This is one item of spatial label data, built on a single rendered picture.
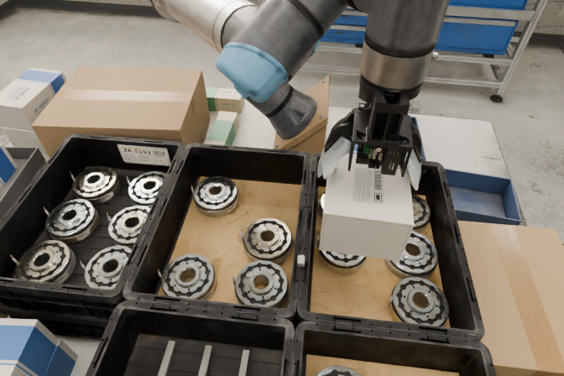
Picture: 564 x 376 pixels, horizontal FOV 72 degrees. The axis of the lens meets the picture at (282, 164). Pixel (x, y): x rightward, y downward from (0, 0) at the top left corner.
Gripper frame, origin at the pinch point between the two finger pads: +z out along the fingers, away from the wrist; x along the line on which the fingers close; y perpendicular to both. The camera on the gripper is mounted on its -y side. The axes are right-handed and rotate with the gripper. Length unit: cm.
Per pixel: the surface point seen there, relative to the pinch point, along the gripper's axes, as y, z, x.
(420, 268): -0.7, 24.5, 14.2
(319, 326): 16.8, 17.6, -4.5
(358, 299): 6.0, 27.6, 2.8
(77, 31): -242, 113, -234
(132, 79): -50, 21, -68
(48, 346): 24, 29, -53
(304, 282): 8.8, 19.0, -7.9
